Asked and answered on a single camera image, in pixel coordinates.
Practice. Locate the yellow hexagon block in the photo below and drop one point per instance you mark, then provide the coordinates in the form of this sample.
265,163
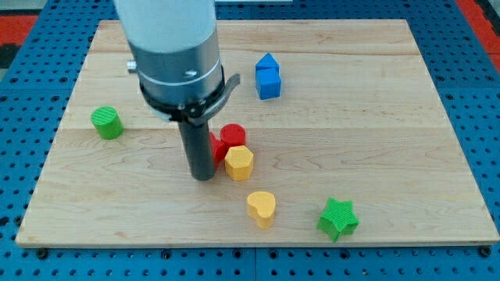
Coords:
239,163

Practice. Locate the red star block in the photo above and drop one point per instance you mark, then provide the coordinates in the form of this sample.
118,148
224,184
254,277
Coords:
219,149

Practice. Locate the green star block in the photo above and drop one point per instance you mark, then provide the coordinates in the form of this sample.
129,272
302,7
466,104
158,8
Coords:
337,219

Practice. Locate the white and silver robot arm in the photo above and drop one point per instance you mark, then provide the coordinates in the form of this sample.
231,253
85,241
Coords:
175,46

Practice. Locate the yellow heart block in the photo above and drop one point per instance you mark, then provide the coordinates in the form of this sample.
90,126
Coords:
261,206

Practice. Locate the green cylinder block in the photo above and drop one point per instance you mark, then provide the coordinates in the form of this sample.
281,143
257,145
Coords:
107,122

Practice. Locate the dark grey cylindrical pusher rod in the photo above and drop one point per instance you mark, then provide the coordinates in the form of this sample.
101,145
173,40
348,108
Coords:
198,149

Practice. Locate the light wooden board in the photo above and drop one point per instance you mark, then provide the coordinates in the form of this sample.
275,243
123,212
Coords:
358,119

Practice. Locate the blue cube block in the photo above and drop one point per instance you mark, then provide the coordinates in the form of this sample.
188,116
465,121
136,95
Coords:
268,83

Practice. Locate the red cylinder block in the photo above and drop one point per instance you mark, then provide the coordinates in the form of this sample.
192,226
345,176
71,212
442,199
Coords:
233,135

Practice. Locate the blue triangular prism block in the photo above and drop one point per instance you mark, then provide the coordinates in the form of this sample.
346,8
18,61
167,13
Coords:
267,62

